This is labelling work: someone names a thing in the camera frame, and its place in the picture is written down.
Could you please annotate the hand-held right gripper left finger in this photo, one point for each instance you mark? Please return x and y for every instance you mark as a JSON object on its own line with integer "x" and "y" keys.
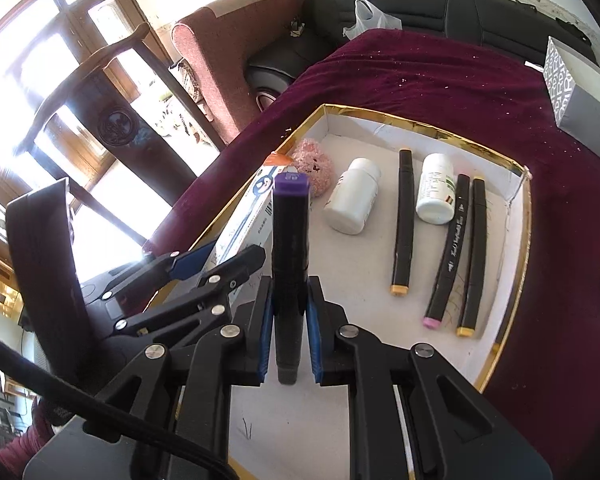
{"x": 265, "y": 340}

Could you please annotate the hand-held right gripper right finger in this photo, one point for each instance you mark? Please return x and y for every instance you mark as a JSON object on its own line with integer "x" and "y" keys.
{"x": 316, "y": 345}

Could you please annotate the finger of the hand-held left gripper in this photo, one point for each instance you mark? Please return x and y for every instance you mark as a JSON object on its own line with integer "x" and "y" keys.
{"x": 240, "y": 262}
{"x": 190, "y": 262}

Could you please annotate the purple-capped black marker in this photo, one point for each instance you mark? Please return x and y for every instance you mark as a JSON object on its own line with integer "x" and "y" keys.
{"x": 290, "y": 240}

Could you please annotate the orange and white toothpaste box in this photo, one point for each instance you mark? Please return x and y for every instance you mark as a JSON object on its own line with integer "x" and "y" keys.
{"x": 252, "y": 200}

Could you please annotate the gold-edged white cardboard box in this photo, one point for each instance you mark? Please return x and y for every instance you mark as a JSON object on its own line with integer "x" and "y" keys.
{"x": 360, "y": 270}

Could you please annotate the pink fluffy plush toy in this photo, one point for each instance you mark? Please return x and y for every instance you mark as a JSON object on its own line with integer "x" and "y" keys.
{"x": 315, "y": 165}

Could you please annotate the plain white pill bottle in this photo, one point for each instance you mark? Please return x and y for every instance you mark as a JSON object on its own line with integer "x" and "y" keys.
{"x": 352, "y": 200}

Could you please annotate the yellow-capped black marker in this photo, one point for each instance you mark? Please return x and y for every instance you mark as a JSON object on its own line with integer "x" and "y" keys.
{"x": 405, "y": 220}

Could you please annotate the pink-capped black marker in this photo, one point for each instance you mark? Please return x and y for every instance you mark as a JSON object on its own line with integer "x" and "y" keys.
{"x": 452, "y": 245}

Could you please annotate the orange-capped black marker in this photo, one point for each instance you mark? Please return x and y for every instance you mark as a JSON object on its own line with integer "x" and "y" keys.
{"x": 475, "y": 260}

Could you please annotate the green-label white pill bottle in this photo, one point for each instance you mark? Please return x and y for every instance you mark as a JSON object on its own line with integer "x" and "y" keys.
{"x": 435, "y": 195}

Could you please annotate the person's left forearm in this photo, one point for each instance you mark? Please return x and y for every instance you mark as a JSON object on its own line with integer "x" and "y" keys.
{"x": 25, "y": 440}

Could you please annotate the dark wooden chair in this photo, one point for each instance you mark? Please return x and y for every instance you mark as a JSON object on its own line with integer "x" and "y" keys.
{"x": 130, "y": 125}

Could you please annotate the fabric armchair with beige patch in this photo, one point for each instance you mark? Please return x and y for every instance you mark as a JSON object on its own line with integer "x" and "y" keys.
{"x": 220, "y": 60}

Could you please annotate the white plastic bag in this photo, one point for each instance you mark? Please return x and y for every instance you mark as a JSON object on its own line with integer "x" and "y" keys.
{"x": 375, "y": 20}

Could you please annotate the black leather sofa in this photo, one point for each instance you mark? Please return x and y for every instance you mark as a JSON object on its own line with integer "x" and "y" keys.
{"x": 430, "y": 5}

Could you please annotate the grey shoe box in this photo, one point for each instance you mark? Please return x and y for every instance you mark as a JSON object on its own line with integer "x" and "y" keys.
{"x": 590, "y": 110}

